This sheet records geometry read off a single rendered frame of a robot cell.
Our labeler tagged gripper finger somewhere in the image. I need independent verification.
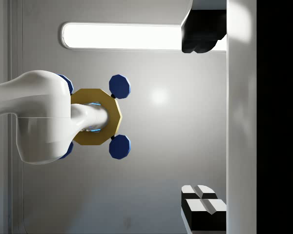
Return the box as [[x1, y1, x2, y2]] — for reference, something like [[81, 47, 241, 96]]
[[180, 0, 228, 54], [180, 184, 228, 234]]

